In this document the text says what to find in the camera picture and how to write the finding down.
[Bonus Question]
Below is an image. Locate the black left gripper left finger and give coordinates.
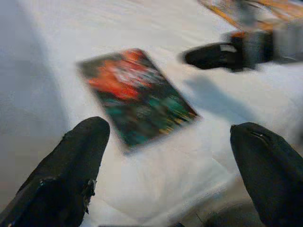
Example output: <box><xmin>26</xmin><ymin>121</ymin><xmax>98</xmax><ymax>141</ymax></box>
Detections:
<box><xmin>0</xmin><ymin>116</ymin><xmax>111</xmax><ymax>227</ymax></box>

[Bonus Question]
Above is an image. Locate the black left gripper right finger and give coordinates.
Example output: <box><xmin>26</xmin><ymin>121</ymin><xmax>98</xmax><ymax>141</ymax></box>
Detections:
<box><xmin>230</xmin><ymin>122</ymin><xmax>303</xmax><ymax>227</ymax></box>

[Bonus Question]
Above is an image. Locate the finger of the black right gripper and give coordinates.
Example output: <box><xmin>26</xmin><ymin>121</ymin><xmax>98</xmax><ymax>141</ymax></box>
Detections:
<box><xmin>182</xmin><ymin>42</ymin><xmax>239</xmax><ymax>71</ymax></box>

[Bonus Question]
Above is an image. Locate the dark book with red cover art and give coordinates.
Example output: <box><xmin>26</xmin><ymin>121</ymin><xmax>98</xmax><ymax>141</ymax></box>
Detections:
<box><xmin>75</xmin><ymin>48</ymin><xmax>202</xmax><ymax>154</ymax></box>

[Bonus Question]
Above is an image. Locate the yellow egg print blanket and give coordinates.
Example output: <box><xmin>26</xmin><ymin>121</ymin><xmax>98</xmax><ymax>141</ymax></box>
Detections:
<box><xmin>198</xmin><ymin>0</ymin><xmax>303</xmax><ymax>31</ymax></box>

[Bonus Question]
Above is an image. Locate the white quilted mattress pad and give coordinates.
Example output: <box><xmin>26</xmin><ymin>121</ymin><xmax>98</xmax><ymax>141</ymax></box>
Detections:
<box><xmin>0</xmin><ymin>0</ymin><xmax>303</xmax><ymax>227</ymax></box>

